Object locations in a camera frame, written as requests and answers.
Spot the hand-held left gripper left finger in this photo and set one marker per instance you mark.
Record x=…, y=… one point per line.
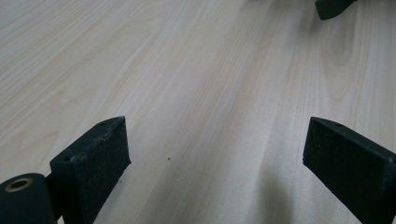
x=93, y=168

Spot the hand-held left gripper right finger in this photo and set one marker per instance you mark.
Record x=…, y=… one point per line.
x=351, y=165

